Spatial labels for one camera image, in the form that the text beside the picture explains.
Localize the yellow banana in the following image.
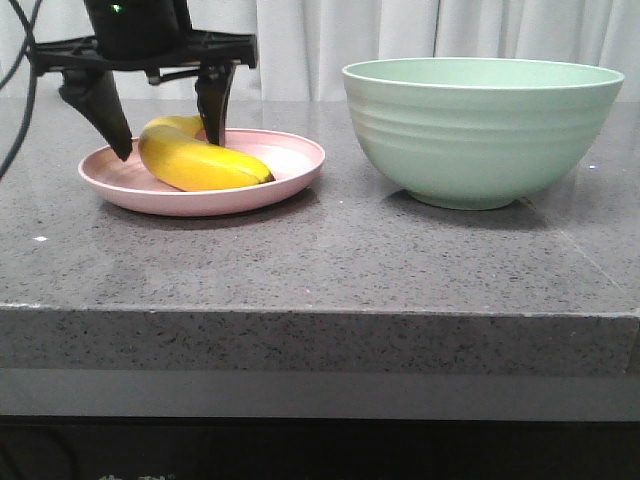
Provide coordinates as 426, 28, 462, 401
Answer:
138, 115, 274, 191

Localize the white curtain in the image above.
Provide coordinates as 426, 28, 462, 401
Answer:
0, 0, 640, 105

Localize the green ribbed bowl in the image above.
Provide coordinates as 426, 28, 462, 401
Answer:
343, 57, 624, 210

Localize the pink plate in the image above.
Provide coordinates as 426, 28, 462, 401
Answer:
78, 128, 325, 217

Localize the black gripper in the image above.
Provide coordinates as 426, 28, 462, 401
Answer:
28, 1, 258, 161

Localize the black cable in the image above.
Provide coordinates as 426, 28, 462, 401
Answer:
0, 0, 46, 180

